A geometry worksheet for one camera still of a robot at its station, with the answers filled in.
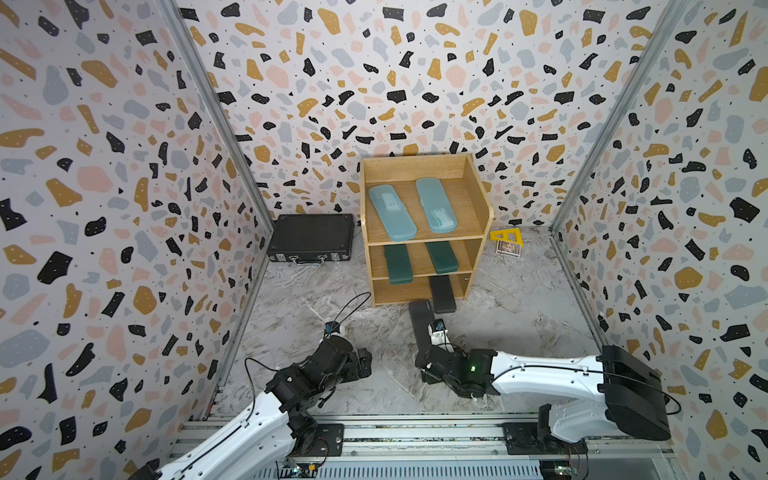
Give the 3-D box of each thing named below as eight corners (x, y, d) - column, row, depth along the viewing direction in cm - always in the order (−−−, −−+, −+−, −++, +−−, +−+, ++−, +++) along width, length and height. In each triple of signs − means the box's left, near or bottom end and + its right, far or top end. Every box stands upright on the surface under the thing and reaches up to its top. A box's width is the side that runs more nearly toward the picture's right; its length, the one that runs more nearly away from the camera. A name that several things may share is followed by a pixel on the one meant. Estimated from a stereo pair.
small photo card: (495, 253, 117) (497, 248, 115) (496, 244, 120) (498, 239, 118) (518, 258, 116) (520, 253, 114) (518, 248, 119) (520, 244, 117)
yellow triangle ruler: (492, 247, 119) (494, 243, 117) (488, 231, 124) (489, 228, 123) (523, 247, 119) (525, 243, 117) (517, 232, 124) (519, 228, 123)
